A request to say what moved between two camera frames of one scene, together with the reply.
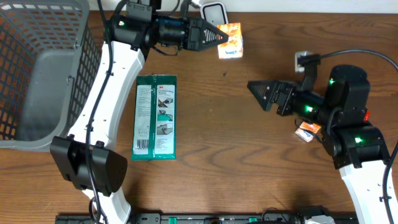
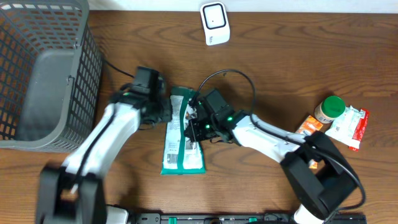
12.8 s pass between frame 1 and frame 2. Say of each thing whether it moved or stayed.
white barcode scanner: stayed
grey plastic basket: stayed
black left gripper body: moved
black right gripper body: moved
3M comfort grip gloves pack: moved
